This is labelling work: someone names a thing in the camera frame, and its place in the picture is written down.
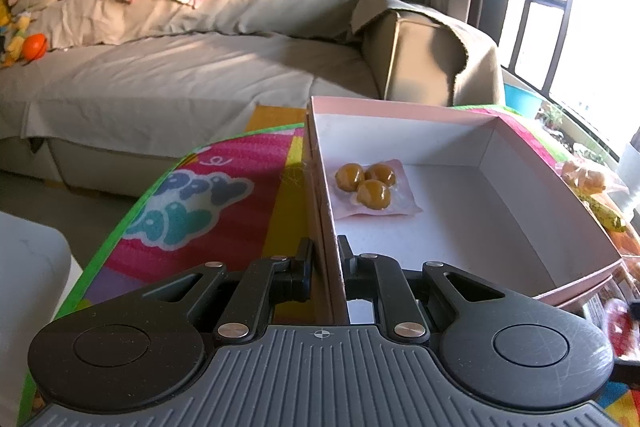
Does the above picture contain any small potted plant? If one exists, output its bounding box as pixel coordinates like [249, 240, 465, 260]
[539, 103, 567, 131]

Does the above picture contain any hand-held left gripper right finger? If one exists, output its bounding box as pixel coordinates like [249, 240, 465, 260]
[336, 235, 537, 344]

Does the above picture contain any black window grille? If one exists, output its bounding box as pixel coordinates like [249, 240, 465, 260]
[500, 0, 591, 94]

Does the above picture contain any grey sofa cover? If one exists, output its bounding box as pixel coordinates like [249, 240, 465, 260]
[0, 0, 386, 142]

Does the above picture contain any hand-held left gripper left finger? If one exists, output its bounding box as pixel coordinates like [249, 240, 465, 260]
[140, 237, 316, 344]

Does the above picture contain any blue plastic basin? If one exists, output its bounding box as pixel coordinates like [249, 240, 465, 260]
[502, 83, 546, 118]

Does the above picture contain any orange ball toy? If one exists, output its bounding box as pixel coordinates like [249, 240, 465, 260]
[23, 34, 50, 60]

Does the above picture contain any tan armrest throw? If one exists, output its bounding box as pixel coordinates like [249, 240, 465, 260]
[350, 0, 506, 108]

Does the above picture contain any white ribbed column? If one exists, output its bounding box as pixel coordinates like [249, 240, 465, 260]
[617, 141, 640, 198]

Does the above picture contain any red label pastry packet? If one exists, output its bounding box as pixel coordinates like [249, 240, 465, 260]
[604, 299, 640, 358]

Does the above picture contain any clear bread packet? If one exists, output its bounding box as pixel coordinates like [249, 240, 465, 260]
[560, 158, 628, 196]

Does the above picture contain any beige sofa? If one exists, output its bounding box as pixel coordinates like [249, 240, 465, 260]
[0, 0, 506, 200]

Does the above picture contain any brown pastry balls packet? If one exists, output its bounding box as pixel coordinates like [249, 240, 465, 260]
[334, 159, 424, 221]

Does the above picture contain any pink cardboard box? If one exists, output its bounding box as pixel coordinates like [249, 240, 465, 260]
[302, 96, 626, 325]

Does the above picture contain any colourful printed play mat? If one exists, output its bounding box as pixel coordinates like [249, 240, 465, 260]
[15, 104, 640, 427]

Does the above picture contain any yellow plush toy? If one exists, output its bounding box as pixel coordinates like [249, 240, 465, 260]
[0, 11, 34, 68]

